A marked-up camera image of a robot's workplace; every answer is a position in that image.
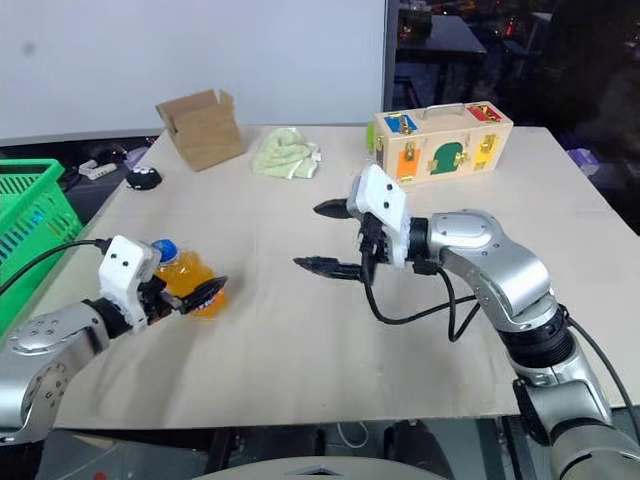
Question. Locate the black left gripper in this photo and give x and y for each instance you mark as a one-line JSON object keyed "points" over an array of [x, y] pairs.
{"points": [[159, 300]]}

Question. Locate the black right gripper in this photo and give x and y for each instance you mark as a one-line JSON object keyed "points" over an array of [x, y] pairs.
{"points": [[372, 237]]}

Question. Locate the orange juice bottle blue cap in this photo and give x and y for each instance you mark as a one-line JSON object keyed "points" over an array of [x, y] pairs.
{"points": [[187, 270]]}

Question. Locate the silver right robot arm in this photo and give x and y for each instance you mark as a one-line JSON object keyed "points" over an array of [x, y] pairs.
{"points": [[510, 270]]}

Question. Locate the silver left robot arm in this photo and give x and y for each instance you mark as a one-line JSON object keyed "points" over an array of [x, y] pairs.
{"points": [[55, 325]]}

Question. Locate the green plastic basket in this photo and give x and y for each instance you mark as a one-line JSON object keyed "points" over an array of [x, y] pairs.
{"points": [[30, 200]]}

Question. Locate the light green towel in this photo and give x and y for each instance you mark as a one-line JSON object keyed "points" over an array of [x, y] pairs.
{"points": [[282, 155]]}

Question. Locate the black round device white buttons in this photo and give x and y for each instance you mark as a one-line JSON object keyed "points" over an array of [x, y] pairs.
{"points": [[143, 180]]}

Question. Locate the wooden lock box toy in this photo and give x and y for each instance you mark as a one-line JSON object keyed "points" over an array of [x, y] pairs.
{"points": [[450, 150]]}

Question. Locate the open cardboard box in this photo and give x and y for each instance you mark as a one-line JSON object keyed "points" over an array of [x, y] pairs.
{"points": [[207, 135]]}

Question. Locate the white power strip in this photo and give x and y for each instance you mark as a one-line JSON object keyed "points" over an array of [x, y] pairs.
{"points": [[97, 170]]}

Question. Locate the beige rounded robot torso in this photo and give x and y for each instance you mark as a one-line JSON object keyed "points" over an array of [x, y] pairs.
{"points": [[320, 470]]}

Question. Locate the white partition board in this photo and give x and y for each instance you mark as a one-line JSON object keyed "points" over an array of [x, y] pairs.
{"points": [[200, 50]]}

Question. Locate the dark background table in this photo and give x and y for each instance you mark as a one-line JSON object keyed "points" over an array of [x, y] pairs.
{"points": [[440, 37]]}

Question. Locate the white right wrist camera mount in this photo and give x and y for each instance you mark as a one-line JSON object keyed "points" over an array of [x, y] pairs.
{"points": [[385, 200]]}

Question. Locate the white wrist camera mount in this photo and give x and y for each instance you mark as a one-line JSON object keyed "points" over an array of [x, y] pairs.
{"points": [[385, 200], [122, 270]]}

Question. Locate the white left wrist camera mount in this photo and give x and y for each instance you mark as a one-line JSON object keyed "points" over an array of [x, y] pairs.
{"points": [[122, 270]]}

